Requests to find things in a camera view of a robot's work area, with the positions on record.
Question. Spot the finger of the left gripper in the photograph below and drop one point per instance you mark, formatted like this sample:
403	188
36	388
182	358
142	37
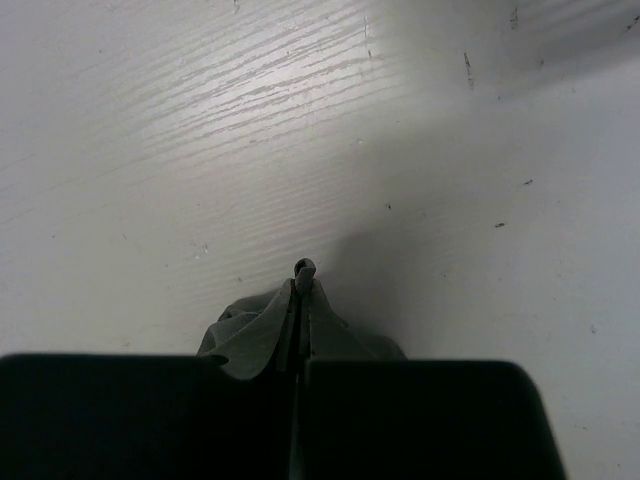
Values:
365	418
222	413

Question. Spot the dark grey t shirt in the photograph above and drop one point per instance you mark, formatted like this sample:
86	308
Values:
300	325

